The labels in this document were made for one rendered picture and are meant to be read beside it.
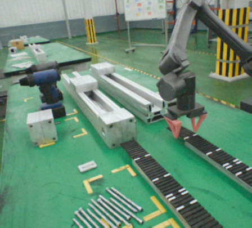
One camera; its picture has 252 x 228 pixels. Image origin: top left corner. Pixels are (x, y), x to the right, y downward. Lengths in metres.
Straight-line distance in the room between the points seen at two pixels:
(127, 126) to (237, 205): 0.39
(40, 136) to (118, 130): 0.30
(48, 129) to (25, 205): 0.31
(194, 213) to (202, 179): 0.15
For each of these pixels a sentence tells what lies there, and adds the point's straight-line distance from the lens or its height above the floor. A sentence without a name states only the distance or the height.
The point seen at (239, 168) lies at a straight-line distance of 0.66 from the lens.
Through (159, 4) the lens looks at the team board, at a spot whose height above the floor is 1.30.
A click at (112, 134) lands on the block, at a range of 0.76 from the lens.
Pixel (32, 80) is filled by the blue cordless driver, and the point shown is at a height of 0.97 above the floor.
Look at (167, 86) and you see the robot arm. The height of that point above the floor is 1.00.
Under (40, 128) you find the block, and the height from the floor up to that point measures 0.85.
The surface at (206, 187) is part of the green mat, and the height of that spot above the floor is 0.78.
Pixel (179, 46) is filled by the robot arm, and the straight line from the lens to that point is 0.76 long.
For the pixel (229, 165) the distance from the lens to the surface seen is 0.65.
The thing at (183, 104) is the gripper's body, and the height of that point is 0.92.
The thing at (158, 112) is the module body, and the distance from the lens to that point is 0.94.
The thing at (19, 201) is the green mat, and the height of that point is 0.78.
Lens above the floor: 1.20
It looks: 22 degrees down
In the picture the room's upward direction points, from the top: 6 degrees counter-clockwise
